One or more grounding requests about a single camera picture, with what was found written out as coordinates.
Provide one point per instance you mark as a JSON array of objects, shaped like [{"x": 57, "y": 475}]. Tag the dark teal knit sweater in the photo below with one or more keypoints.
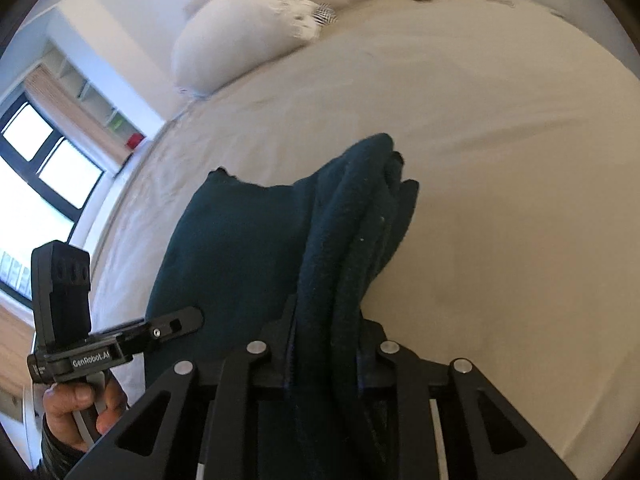
[{"x": 242, "y": 253}]

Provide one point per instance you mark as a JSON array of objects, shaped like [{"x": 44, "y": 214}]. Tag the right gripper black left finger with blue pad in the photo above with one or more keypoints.
[{"x": 197, "y": 421}]

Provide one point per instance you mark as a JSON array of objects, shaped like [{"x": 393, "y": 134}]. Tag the black framed window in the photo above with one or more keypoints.
[{"x": 46, "y": 183}]

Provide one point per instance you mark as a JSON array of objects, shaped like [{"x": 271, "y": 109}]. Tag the beige curtain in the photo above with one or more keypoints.
[{"x": 84, "y": 131}]

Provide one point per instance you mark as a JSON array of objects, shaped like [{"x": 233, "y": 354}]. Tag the red box on shelf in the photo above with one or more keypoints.
[{"x": 135, "y": 140}]

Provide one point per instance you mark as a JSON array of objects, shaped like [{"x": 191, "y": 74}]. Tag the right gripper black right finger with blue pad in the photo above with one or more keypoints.
[{"x": 447, "y": 421}]

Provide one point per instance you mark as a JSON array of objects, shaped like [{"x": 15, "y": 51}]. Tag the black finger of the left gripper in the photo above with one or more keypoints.
[{"x": 176, "y": 324}]

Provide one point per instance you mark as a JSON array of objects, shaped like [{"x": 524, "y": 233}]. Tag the white fluffy pillow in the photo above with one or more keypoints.
[{"x": 223, "y": 40}]

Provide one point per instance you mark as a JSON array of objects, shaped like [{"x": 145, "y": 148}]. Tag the person's dark clothed forearm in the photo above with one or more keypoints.
[{"x": 57, "y": 458}]

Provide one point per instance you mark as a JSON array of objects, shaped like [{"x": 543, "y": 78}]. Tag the beige bed with duvet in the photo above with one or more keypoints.
[{"x": 523, "y": 253}]

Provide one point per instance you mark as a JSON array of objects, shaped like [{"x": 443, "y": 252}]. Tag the person's left hand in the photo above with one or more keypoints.
[{"x": 61, "y": 400}]

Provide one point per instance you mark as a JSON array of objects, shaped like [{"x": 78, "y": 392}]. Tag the black and white striped item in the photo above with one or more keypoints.
[{"x": 324, "y": 15}]

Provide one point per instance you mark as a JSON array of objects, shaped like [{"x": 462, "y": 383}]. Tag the white wall shelf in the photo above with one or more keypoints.
[{"x": 89, "y": 98}]

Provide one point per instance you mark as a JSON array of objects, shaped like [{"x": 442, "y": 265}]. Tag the white wardrobe with black handles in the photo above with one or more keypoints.
[{"x": 596, "y": 19}]

